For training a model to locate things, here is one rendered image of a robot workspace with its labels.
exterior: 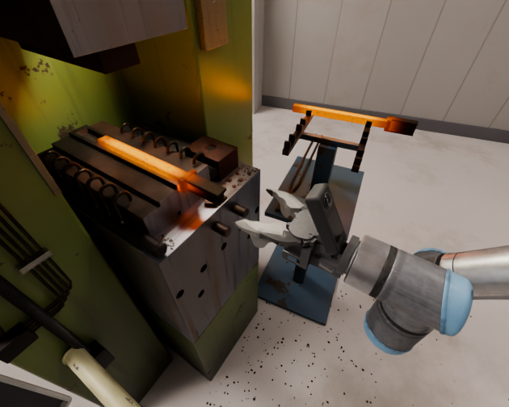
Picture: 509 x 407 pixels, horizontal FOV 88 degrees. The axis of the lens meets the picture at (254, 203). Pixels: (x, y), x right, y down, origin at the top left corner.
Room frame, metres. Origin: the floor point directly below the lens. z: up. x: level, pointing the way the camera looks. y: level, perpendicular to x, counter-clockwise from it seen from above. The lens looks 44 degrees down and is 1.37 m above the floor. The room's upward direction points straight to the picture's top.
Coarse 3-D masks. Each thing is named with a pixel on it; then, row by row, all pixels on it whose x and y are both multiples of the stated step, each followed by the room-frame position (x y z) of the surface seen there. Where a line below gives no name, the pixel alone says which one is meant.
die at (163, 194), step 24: (72, 144) 0.62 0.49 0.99; (96, 144) 0.61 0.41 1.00; (144, 144) 0.62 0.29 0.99; (72, 168) 0.53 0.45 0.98; (96, 168) 0.51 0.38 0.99; (120, 168) 0.51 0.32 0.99; (144, 168) 0.50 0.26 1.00; (192, 168) 0.51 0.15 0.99; (96, 192) 0.44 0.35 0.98; (144, 192) 0.43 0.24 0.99; (168, 192) 0.43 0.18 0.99; (144, 216) 0.36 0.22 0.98; (168, 216) 0.40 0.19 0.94
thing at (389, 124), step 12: (300, 108) 0.95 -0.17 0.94; (312, 108) 0.94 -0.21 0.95; (324, 108) 0.94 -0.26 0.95; (348, 120) 0.88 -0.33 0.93; (360, 120) 0.86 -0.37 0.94; (372, 120) 0.85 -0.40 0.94; (384, 120) 0.84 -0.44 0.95; (396, 120) 0.82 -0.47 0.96; (408, 120) 0.82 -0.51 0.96; (396, 132) 0.82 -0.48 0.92; (408, 132) 0.81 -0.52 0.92
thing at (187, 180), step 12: (108, 144) 0.59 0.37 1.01; (120, 144) 0.59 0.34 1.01; (132, 156) 0.54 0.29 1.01; (144, 156) 0.54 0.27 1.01; (156, 168) 0.49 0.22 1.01; (168, 168) 0.49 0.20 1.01; (180, 180) 0.44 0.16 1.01; (192, 180) 0.44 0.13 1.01; (204, 180) 0.44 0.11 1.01; (192, 192) 0.43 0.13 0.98; (204, 192) 0.42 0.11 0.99; (216, 192) 0.40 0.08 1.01; (216, 204) 0.40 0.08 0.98
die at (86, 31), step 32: (0, 0) 0.43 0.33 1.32; (32, 0) 0.38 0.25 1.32; (64, 0) 0.37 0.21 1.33; (96, 0) 0.40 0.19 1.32; (128, 0) 0.44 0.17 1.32; (160, 0) 0.48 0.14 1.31; (0, 32) 0.46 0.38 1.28; (32, 32) 0.40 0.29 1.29; (64, 32) 0.36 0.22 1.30; (96, 32) 0.39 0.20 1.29; (128, 32) 0.43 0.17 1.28; (160, 32) 0.47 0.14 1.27
